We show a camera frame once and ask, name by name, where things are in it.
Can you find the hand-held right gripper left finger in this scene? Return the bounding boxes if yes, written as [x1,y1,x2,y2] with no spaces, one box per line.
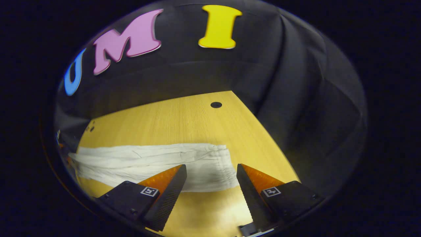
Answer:
[97,164,188,232]

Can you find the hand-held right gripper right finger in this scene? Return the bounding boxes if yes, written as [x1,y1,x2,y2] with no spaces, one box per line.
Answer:
[236,163,325,232]

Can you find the white jeans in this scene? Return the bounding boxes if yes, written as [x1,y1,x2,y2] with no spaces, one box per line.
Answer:
[67,143,240,193]

